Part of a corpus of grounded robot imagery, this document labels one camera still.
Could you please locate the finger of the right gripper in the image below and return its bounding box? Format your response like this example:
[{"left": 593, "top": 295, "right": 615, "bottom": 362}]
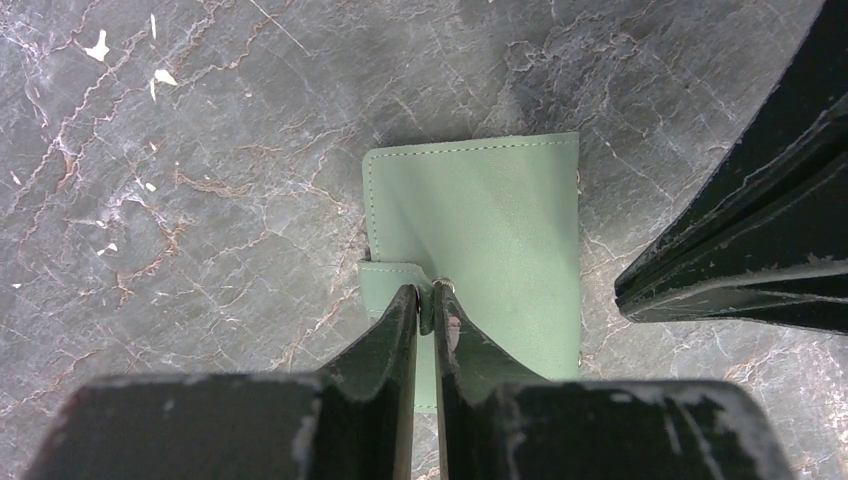
[
  {"left": 652, "top": 1, "right": 847, "bottom": 255},
  {"left": 616, "top": 154, "right": 847, "bottom": 335}
]

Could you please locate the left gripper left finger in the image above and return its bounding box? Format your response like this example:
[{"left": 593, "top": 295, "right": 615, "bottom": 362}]
[{"left": 26, "top": 285, "right": 419, "bottom": 479}]

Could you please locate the green card holder wallet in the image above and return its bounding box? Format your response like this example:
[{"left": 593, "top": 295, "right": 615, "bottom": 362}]
[{"left": 358, "top": 133, "right": 581, "bottom": 380}]

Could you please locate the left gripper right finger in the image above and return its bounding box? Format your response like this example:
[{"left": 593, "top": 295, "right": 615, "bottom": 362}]
[{"left": 432, "top": 283, "right": 792, "bottom": 479}]

